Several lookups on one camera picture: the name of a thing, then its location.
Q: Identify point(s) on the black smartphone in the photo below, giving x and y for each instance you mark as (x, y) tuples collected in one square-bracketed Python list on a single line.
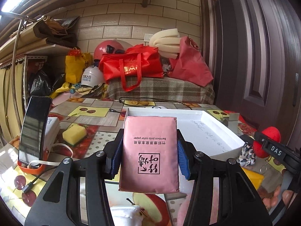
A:
[(34, 124)]

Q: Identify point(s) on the dark red cloth bag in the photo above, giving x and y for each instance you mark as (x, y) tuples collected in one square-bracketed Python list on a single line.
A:
[(190, 65)]

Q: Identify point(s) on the operator's right hand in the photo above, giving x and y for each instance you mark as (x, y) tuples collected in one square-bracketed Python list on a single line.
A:
[(271, 199)]

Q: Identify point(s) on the red plush ball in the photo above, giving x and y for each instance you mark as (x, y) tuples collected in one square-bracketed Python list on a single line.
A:
[(263, 139)]

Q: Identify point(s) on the pink tissue paper pack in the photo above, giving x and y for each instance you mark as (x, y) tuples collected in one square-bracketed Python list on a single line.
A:
[(149, 155)]

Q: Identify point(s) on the dark brown door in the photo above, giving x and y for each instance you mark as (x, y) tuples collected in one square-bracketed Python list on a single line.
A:
[(253, 50)]

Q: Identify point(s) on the black plastic bag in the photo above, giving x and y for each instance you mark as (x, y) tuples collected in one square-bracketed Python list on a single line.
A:
[(41, 84)]

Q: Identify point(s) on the orange phone stand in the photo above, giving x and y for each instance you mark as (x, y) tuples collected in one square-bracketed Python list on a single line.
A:
[(31, 164)]

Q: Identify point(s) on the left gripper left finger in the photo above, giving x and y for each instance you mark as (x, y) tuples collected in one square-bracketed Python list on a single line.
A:
[(58, 203)]

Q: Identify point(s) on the white shallow cardboard tray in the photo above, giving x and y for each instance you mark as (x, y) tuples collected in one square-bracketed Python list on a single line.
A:
[(206, 133)]

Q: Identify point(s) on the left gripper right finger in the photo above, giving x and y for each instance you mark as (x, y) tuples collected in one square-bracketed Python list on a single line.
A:
[(239, 202)]

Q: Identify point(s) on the black white patterned scarf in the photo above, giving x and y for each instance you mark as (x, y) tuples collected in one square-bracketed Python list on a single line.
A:
[(247, 156)]

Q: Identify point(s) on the pink helmet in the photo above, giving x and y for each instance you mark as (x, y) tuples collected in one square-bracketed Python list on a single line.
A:
[(108, 47)]

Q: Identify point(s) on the yellow sponge block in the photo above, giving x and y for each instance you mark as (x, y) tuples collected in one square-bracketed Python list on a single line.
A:
[(74, 134)]

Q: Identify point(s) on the yellow gift bag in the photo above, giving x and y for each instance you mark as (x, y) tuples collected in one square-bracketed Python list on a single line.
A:
[(75, 63)]

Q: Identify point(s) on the yellow sponge near right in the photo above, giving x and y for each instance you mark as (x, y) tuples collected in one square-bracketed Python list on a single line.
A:
[(255, 178)]

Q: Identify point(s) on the white power bank box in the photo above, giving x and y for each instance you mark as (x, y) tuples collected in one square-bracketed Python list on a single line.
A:
[(51, 131)]

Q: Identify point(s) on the red tote bag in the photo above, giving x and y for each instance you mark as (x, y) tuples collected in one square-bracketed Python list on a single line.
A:
[(131, 66)]

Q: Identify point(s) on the cream foam roll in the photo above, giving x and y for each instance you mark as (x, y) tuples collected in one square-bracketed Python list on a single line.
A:
[(167, 42)]

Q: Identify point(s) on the white hard hat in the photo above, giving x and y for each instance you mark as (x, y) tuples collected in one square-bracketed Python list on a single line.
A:
[(92, 77)]

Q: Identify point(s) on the plaid covered furniture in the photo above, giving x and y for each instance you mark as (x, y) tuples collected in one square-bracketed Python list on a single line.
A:
[(166, 89)]

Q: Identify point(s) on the white cloth glove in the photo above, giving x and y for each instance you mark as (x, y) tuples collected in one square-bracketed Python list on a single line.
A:
[(126, 215)]

